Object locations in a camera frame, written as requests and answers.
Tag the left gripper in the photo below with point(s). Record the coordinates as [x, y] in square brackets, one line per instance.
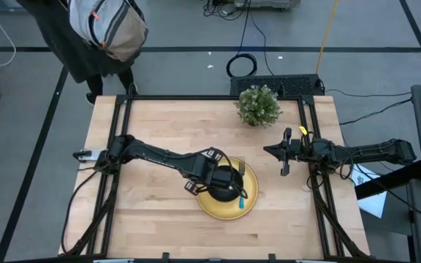
[222, 179]

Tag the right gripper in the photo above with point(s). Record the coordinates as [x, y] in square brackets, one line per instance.
[296, 150]

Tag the black bowl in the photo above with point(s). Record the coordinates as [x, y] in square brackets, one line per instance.
[225, 197]

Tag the yellow round plate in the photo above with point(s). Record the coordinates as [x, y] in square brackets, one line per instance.
[228, 212]

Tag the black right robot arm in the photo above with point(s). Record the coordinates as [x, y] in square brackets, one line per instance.
[371, 153]

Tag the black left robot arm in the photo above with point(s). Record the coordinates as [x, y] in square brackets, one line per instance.
[159, 157]

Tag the yellow tag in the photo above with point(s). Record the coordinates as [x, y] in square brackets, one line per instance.
[303, 130]

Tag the potted green plant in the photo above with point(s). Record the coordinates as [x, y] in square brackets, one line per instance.
[258, 106]

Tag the black perforated metal box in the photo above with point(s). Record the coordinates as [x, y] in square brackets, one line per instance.
[291, 84]

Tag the black table clamp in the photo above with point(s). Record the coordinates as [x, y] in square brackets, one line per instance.
[165, 256]
[272, 257]

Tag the white paper sheet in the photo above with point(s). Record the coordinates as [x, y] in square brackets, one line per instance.
[373, 204]

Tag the black beam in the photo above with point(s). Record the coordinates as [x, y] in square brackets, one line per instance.
[389, 180]

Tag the grey equipment case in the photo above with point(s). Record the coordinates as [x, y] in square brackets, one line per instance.
[265, 3]

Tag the grey and beige backpack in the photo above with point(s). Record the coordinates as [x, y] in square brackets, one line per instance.
[123, 29]

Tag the person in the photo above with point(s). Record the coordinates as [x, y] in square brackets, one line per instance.
[60, 44]

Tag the black aluminium rig frame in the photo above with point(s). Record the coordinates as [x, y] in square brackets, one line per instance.
[214, 97]

